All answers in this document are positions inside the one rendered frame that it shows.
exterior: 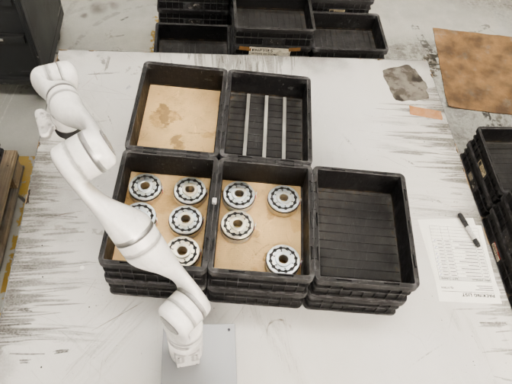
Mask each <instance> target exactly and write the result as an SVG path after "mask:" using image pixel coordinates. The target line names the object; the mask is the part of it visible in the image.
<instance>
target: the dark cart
mask: <svg viewBox="0 0 512 384"><path fill-rule="evenodd" d="M63 15H64V12H63V9H62V3H61V0H0V85H32V84H31V81H30V74H31V72H32V70H33V69H34V68H36V67H38V66H42V65H46V64H50V63H53V61H54V57H55V54H56V48H57V43H58V40H60V30H61V26H62V20H63Z"/></svg>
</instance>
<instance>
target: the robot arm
mask: <svg viewBox="0 0 512 384"><path fill-rule="evenodd" d="M30 81H31V84H32V85H33V87H34V90H35V91H36V92H37V93H38V95H39V96H41V97H42V98H43V99H44V100H46V103H47V106H48V108H49V111H50V114H49V113H47V112H46V111H45V110H44V109H36V110H35V118H36V122H37V128H38V131H39V134H40V137H41V139H43V140H47V139H50V138H51V136H52V134H53V131H54V130H55V132H56V134H57V135H58V136H59V137H61V138H63V139H65V140H64V141H62V142H61V143H59V144H58V145H56V146H54V147H53V148H52V149H51V151H50V156H51V159H52V161H53V164H54V165H55V166H56V168H57V171H58V172H59V173H60V174H61V175H62V176H63V178H64V180H66V182H67V183H68V184H69V185H70V187H71V188H72V189H73V190H74V191H75V192H76V193H77V194H78V196H79V197H80V198H81V199H82V201H83V202H84V203H85V204H86V206H87V207H88V208H89V209H90V211H92V212H93V214H94V215H95V217H96V218H97V219H98V221H99V222H100V224H101V225H102V226H103V228H104V230H105V231H106V233H107V234H108V235H109V236H110V238H111V240H112V241H113V243H114V244H115V245H116V247H117V248H118V250H119V251H120V253H121V254H122V255H123V256H124V258H125V259H126V261H127V262H128V263H129V264H131V265H133V266H134V267H137V268H139V269H142V270H147V271H149V272H153V273H156V274H160V275H162V276H164V277H167V278H169V279H170V280H172V281H173V282H174V283H175V284H176V286H177V290H176V291H174V292H173V293H172V294H171V295H170V296H169V297H168V298H167V299H166V300H165V301H164V302H163V303H162V304H161V305H160V306H159V308H158V315H159V317H160V319H161V322H162V326H163V328H164V330H165V332H166V335H167V340H168V348H169V353H170V355H171V358H172V360H173V361H174V362H175V363H176V364H177V368H178V367H179V368H181V367H183V366H191V365H197V364H199V363H200V358H201V356H202V353H203V319H204V318H205V317H206V316H207V315H208V313H209V312H210V309H211V307H210V302H209V300H208V299H207V297H206V295H205V294H204V293H203V291H202V290H201V289H200V288H199V287H198V285H197V284H196V283H195V282H194V280H193V279H192V278H191V276H190V275H189V274H188V272H187V271H186V270H185V269H184V268H183V266H182V265H181V263H180V262H179V261H178V259H177V258H176V257H175V255H174V253H173V252H172V250H171V249H170V248H169V246H168V244H167V242H166V241H165V240H164V238H163V236H162V234H161V233H160V231H159V230H158V229H157V227H156V226H155V224H154V222H153V221H152V220H151V218H150V217H149V216H148V215H147V214H146V213H144V212H143V211H141V210H138V209H137V208H135V207H132V206H129V205H127V204H125V203H121V202H119V201H117V200H114V199H112V198H110V197H108V196H107V195H105V194H103V193H102V192H100V191H99V190H98V189H97V188H96V187H95V186H94V185H92V184H91V183H90V181H91V180H92V179H94V178H96V177H97V176H99V175H100V174H103V173H104V172H106V171H107V170H109V169H110V168H112V167H113V166H114V165H115V164H116V162H117V157H116V154H115V151H114V149H113V147H112V145H111V144H110V141H109V140H108V139H107V137H106V136H105V134H104V132H103V131H102V129H101V128H100V127H99V125H98V123H97V122H96V121H95V119H94V118H93V116H92V115H91V114H90V113H89V112H88V110H87V109H86V107H85V106H84V104H83V102H82V100H81V98H80V96H79V94H78V91H77V89H78V72H77V70H76V67H74V65H73V64H72V63H70V62H69V61H65V60H63V61H58V62H53V63H50V64H46V65H42V66H38V67H36V68H34V69H33V70H32V72H31V74H30Z"/></svg>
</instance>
